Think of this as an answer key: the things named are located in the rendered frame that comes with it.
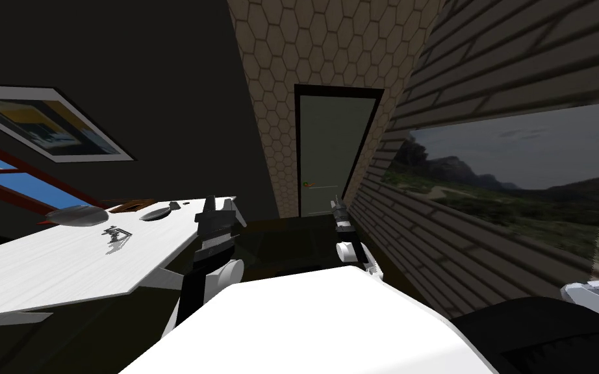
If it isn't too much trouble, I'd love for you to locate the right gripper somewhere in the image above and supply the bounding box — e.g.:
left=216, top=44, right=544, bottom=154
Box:
left=330, top=195, right=354, bottom=233

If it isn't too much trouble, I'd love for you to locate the red-framed window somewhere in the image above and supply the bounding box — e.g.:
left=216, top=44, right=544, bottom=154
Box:
left=0, top=132, right=106, bottom=218

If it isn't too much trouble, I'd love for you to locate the grey oval bowl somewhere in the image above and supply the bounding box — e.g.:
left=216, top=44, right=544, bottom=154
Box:
left=44, top=205, right=110, bottom=228

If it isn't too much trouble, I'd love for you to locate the brown book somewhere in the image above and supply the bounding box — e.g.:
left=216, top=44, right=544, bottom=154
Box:
left=107, top=199, right=157, bottom=215

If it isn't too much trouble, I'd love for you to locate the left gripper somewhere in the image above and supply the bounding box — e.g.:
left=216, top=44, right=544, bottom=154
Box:
left=194, top=195, right=248, bottom=243

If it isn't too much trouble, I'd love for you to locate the white table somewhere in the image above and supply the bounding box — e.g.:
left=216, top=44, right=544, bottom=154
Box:
left=0, top=195, right=238, bottom=329

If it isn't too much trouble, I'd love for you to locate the small dark grey utensil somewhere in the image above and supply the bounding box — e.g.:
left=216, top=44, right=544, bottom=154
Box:
left=101, top=225, right=134, bottom=248

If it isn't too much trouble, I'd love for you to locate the grey-green door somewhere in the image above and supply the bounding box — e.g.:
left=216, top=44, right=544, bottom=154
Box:
left=299, top=94, right=379, bottom=219

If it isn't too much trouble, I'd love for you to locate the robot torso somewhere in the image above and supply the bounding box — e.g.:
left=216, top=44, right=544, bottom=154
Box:
left=118, top=265, right=499, bottom=374

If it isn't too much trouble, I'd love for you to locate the white-framed wall picture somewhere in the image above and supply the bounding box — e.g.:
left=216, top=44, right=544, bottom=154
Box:
left=0, top=85, right=136, bottom=164

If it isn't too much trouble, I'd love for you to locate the large landscape window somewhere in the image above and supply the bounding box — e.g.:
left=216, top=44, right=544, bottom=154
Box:
left=379, top=97, right=599, bottom=272

